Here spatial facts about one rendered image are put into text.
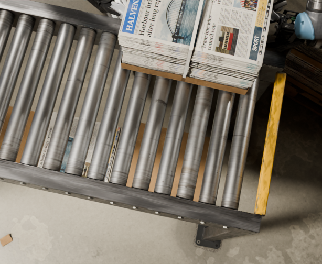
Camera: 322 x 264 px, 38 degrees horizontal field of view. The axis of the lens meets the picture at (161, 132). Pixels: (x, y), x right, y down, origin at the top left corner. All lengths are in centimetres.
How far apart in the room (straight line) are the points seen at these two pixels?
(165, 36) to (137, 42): 8
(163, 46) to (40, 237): 121
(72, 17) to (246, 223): 80
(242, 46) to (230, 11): 10
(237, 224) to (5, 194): 119
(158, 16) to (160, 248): 117
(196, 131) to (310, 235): 103
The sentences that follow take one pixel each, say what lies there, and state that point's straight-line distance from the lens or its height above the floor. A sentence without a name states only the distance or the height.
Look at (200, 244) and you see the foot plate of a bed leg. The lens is 212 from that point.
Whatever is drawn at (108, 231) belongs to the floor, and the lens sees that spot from 212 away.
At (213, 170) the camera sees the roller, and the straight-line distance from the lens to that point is 135.
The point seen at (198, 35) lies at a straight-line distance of 122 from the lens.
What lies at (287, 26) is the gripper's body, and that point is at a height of 86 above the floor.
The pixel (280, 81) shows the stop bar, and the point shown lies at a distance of 144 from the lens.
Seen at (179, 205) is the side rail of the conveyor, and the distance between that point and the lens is 132.
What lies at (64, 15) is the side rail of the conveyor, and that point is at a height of 80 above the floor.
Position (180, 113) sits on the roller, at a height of 80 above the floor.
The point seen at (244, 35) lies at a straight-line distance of 124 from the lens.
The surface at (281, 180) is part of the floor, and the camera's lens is 223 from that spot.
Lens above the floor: 211
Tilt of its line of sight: 75 degrees down
